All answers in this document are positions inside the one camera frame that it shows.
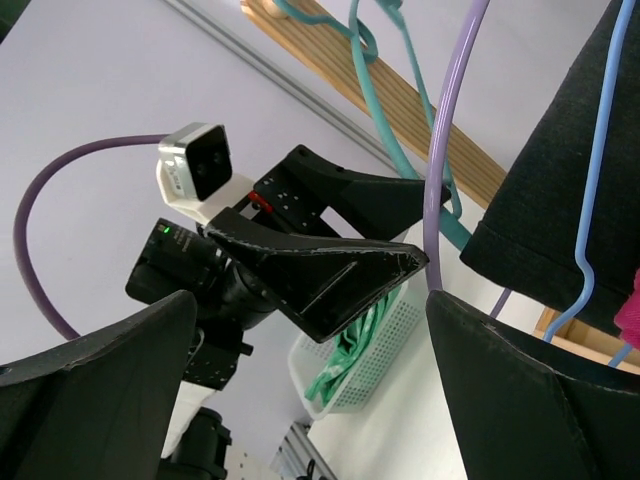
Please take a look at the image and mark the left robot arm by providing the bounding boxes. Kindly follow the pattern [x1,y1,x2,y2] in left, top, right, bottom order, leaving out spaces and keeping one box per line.
[125,144,428,403]

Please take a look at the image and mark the black trousers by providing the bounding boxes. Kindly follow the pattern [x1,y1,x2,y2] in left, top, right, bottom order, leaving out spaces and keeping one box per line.
[461,1,639,336]

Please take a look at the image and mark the pink trousers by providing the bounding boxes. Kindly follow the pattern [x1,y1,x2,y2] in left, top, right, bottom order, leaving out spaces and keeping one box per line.
[614,270,640,350]

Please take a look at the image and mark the green trousers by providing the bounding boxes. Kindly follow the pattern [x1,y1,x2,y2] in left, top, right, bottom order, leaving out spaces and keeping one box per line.
[304,287,400,407]

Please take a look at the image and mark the teal hanger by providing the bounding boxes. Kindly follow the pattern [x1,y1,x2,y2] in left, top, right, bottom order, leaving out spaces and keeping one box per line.
[272,0,474,251]

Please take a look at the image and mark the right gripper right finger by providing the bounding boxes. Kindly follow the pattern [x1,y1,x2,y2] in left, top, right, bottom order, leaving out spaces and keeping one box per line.
[426,291,639,479]

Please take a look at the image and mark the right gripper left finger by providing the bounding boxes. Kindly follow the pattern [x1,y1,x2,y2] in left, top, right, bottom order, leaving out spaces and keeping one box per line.
[1,291,196,479]

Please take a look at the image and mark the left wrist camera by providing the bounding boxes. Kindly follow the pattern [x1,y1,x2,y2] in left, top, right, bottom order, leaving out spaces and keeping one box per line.
[156,122,254,225]

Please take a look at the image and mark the white plastic basket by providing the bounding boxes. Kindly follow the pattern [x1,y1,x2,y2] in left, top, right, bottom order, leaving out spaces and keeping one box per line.
[288,273,427,420]

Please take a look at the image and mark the aluminium mounting rail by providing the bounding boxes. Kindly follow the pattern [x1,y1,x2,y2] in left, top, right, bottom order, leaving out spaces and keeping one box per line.
[270,422,338,480]

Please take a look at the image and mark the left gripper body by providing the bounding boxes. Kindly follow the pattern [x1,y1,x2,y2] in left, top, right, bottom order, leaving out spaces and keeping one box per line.
[234,172,340,238]

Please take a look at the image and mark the lilac hanger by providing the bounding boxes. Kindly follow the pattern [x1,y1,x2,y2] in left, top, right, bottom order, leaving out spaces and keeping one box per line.
[423,0,489,291]

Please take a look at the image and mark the wooden clothes rack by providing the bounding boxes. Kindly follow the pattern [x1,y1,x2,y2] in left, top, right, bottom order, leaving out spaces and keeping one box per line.
[240,1,622,364]

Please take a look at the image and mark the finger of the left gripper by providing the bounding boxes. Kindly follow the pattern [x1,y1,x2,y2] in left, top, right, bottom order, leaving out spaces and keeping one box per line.
[205,208,429,343]
[280,145,425,239]

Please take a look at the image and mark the light blue hanger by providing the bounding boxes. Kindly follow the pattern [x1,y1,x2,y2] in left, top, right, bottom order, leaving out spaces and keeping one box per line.
[542,0,636,343]

